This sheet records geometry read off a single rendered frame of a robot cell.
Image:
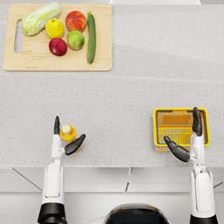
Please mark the lemon tea bottle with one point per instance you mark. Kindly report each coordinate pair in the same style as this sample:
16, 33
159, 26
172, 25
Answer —
68, 132

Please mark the yellow slatted basket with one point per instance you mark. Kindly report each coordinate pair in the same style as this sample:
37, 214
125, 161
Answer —
175, 128

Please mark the yellow lemon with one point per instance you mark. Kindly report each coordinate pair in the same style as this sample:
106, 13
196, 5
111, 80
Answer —
54, 28

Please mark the wooden cutting board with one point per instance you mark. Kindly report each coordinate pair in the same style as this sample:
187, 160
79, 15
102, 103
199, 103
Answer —
38, 59

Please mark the dark round robot body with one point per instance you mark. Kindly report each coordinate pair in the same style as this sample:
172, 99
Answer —
136, 214

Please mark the dark red plum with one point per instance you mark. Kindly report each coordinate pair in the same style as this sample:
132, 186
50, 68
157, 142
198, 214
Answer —
57, 46

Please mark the green apple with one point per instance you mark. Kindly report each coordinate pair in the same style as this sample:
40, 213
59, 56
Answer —
75, 39

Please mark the green cucumber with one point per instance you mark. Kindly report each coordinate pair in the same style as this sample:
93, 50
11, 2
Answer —
91, 38

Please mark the napa cabbage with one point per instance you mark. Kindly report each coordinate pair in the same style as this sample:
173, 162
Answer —
38, 19

